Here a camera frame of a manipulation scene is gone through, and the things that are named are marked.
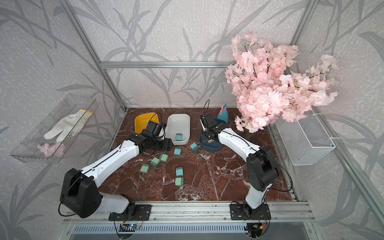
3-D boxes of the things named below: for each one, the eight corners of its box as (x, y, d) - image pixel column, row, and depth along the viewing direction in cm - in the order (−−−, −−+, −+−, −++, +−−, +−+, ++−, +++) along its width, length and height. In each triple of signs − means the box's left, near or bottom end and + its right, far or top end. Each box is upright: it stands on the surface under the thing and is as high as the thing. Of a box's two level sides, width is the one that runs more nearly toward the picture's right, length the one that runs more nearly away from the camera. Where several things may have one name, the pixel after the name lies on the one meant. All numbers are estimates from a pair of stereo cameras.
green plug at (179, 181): (175, 186, 84) (174, 184, 82) (176, 178, 87) (175, 177, 84) (185, 186, 84) (185, 184, 82) (186, 178, 87) (186, 177, 85)
